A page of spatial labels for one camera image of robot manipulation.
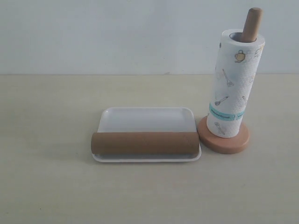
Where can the white printed paper towel roll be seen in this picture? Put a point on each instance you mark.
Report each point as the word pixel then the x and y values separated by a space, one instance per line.
pixel 235 70

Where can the wooden paper towel holder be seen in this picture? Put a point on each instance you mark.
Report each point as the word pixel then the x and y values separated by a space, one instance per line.
pixel 240 141

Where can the brown cardboard tube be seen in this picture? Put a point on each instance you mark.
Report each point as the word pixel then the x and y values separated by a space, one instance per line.
pixel 145 143

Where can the white rectangular tray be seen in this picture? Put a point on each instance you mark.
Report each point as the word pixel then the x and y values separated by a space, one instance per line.
pixel 147 119

